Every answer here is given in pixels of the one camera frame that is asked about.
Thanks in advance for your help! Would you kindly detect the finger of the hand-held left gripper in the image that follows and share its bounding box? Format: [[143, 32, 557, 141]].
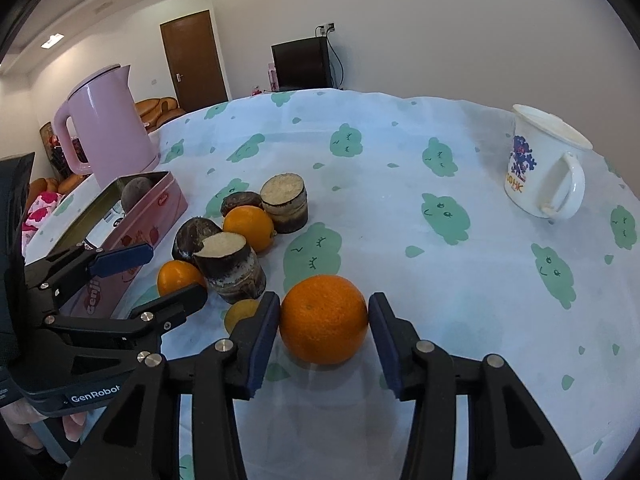
[[25, 242, 154, 311], [42, 282, 208, 356]]

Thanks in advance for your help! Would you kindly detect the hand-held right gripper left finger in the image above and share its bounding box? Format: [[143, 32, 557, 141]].
[[62, 291, 282, 480]]

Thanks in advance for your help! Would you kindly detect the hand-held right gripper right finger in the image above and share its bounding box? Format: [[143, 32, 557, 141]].
[[367, 292, 583, 480]]

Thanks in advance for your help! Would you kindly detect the small orange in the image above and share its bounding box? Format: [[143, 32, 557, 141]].
[[222, 206, 277, 253], [157, 259, 207, 297]]

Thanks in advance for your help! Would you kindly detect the pink tin box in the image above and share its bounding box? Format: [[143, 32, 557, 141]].
[[24, 170, 190, 320]]

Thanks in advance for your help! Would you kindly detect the large orange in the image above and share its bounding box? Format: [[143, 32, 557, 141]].
[[279, 275, 370, 366]]

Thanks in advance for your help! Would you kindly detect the large dark water chestnut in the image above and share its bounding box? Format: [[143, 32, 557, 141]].
[[172, 216, 224, 266]]

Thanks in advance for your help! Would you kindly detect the person's left hand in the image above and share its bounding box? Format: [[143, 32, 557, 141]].
[[0, 396, 86, 450]]

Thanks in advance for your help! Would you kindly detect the small yellow citrus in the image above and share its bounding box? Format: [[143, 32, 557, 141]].
[[224, 299, 261, 333]]

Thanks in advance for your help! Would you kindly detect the cut taro piece front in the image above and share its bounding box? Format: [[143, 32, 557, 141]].
[[192, 232, 267, 305]]

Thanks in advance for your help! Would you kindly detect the brown leather armchair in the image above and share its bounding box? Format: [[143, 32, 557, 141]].
[[30, 172, 91, 196]]

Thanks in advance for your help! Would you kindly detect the pink floral cushion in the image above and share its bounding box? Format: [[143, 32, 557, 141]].
[[22, 191, 63, 246]]

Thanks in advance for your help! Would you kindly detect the cut sugarcane piece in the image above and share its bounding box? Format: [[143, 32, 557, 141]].
[[260, 173, 309, 234]]

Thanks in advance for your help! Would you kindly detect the pink electric kettle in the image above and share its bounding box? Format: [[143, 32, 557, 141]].
[[53, 64, 161, 188]]

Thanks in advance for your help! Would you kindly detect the dark wooden cabinet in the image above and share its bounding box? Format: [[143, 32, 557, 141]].
[[40, 121, 91, 181]]

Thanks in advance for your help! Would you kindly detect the brown leather sofa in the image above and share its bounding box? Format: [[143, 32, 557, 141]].
[[134, 96, 185, 133]]

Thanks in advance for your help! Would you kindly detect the brown wooden door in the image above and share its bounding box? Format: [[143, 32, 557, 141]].
[[160, 10, 231, 111]]

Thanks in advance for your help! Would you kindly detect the white printed mug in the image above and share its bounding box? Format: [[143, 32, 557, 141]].
[[503, 104, 593, 220]]

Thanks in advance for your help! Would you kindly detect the black television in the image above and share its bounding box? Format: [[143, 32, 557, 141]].
[[271, 37, 334, 92]]

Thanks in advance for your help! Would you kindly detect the black power cable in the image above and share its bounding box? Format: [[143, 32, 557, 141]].
[[315, 25, 346, 90]]

